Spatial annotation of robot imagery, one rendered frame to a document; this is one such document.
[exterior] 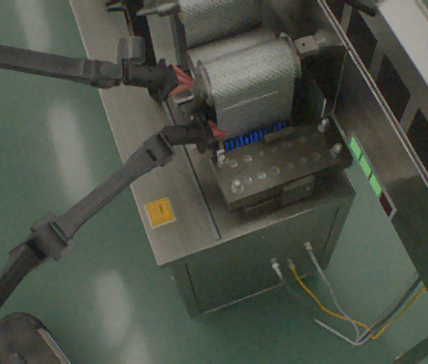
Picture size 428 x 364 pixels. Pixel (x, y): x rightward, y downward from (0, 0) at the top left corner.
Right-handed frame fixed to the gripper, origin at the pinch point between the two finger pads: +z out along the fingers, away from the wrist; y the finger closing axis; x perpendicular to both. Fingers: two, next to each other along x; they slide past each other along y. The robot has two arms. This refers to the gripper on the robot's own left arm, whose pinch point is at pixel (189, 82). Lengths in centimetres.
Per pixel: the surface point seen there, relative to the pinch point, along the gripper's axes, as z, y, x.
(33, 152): 14, -83, -141
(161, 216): 4.9, 18.8, -39.1
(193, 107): 7.3, -0.4, -9.9
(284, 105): 29.5, 7.1, 3.1
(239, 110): 14.4, 7.7, -0.6
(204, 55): 7.1, -9.6, 2.5
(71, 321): 15, 8, -145
